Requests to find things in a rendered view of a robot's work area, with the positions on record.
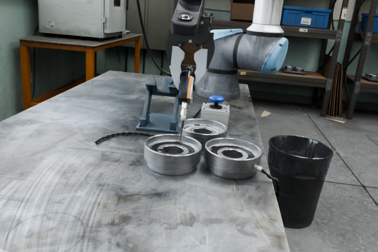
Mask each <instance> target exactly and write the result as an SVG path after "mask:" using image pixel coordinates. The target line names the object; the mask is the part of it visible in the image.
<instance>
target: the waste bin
mask: <svg viewBox="0 0 378 252"><path fill-rule="evenodd" d="M268 144H269V149H268V167H269V171H270V174H271V176H272V177H274V178H277V179H278V181H279V185H280V196H279V202H278V206H279V209H280V213H281V218H282V222H283V225H284V226H286V227H291V228H303V227H307V226H309V225H310V224H311V223H312V221H313V218H314V214H315V211H316V208H317V204H318V201H319V198H320V194H321V191H322V187H323V184H324V181H325V178H326V175H327V172H328V169H329V166H330V163H331V159H332V157H333V155H334V153H333V151H332V149H330V148H329V147H328V146H327V145H325V144H324V143H322V142H320V141H317V140H315V139H311V138H308V137H303V136H296V135H290V134H283V135H277V136H273V137H271V138H270V139H269V143H268Z"/></svg>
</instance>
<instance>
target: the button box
mask: <svg viewBox="0 0 378 252"><path fill-rule="evenodd" d="M229 114H230V106H229V105H220V104H218V106H214V104H213V103H203V105H202V109H201V117H200V119H209V120H214V121H217V122H220V123H222V124H224V125H225V126H226V127H227V128H228V120H229Z"/></svg>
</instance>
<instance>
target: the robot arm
mask: <svg viewBox="0 0 378 252"><path fill-rule="evenodd" d="M283 2H284V0H255V5H254V14H253V23H252V25H250V26H249V27H248V28H247V31H246V34H243V31H242V29H220V30H211V31H210V29H211V25H212V24H211V22H212V17H209V16H204V8H205V0H179V1H178V3H177V6H176V8H175V12H174V14H173V17H172V22H171V29H169V34H168V37H167V39H166V45H165V49H166V55H167V58H168V63H169V67H170V72H171V75H172V78H173V82H174V84H175V86H176V87H177V89H178V90H179V89H180V84H181V74H182V70H183V69H182V61H183V60H184V59H185V55H186V52H185V51H184V50H183V49H182V48H181V46H184V45H185V44H186V43H193V44H195V45H196V47H200V44H202V46H201V48H200V49H199V50H198V51H196V52H195V53H194V61H195V63H196V69H195V81H194V83H193V91H194V92H196V91H197V94H198V95H199V96H201V97H205V98H209V97H210V96H212V95H219V96H222V97H224V100H225V101H230V100H237V99H239V98H240V87H239V81H238V77H237V73H238V69H242V70H250V71H256V72H260V73H269V74H274V73H276V72H278V71H279V69H280V68H281V66H282V64H283V62H284V59H285V57H286V53H287V49H288V40H287V39H286V38H284V31H283V30H282V28H281V27H280V22H281V14H282V6H283ZM180 42H181V44H180Z"/></svg>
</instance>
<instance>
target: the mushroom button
mask: <svg viewBox="0 0 378 252"><path fill-rule="evenodd" d="M209 101H212V102H214V106H218V104H219V102H224V97H222V96H219V95H212V96H210V97H209Z"/></svg>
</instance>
